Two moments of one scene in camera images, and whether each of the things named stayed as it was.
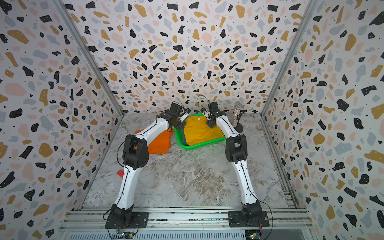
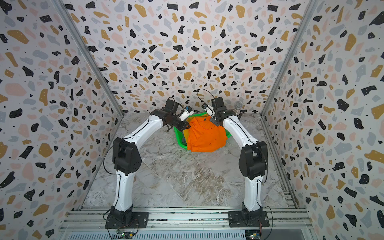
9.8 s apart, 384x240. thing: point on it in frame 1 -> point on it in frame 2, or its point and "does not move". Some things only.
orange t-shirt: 161,144 -> 204,136
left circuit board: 123,235 does not move
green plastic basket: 180,137 does not move
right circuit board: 252,234 does not move
